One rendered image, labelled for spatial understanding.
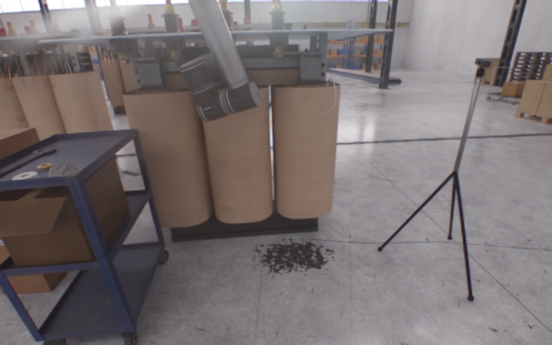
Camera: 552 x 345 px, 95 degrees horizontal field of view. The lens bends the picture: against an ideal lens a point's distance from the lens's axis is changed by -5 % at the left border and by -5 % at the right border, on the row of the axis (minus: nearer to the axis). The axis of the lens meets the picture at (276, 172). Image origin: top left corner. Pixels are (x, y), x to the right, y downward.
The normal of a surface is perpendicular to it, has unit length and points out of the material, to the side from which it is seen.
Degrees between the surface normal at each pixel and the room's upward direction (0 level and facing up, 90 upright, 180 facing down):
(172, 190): 90
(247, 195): 90
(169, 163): 90
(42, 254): 90
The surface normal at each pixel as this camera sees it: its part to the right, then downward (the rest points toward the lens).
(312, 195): 0.09, 0.40
